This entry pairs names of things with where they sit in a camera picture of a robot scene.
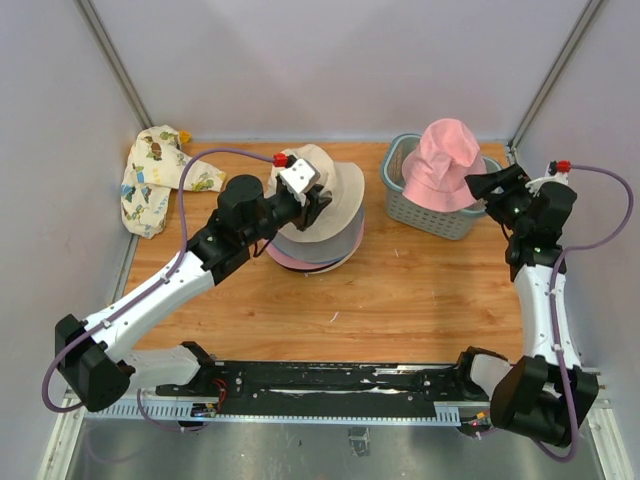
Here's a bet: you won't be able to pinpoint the cartoon print cloth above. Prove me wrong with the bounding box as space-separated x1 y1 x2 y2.
120 125 228 240

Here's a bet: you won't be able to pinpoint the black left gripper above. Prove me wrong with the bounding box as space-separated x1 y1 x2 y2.
244 185 334 246

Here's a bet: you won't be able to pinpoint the grey hat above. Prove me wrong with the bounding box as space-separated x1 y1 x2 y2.
268 206 365 264

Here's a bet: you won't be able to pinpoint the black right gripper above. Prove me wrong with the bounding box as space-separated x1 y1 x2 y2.
463 163 536 235

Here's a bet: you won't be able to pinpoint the tan bucket hat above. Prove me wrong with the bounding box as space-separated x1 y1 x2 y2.
279 144 365 243

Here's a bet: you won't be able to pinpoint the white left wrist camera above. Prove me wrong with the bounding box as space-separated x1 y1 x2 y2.
273 153 320 206

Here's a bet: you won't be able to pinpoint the small yellow object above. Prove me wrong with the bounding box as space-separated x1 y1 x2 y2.
179 130 191 144

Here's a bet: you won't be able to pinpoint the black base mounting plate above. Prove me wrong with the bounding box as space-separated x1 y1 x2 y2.
155 360 488 422

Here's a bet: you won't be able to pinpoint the grey plastic basket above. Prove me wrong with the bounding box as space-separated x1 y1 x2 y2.
379 134 486 240

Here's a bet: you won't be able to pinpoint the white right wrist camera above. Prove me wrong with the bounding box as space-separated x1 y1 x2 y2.
525 160 572 194

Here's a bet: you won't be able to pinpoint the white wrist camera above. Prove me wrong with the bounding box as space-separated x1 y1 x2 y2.
273 153 320 206
525 160 572 194

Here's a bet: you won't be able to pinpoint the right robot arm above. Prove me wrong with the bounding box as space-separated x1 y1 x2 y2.
452 162 599 448

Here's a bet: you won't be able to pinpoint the dusty pink hat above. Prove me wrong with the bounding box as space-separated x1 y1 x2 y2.
402 118 487 213

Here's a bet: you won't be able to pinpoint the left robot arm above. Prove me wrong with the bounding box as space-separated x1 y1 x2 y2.
48 168 331 412

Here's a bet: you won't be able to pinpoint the pink bucket hat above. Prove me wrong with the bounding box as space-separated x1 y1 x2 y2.
266 244 346 273

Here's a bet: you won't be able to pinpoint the blue hat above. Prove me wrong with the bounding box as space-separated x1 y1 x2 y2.
309 250 356 270

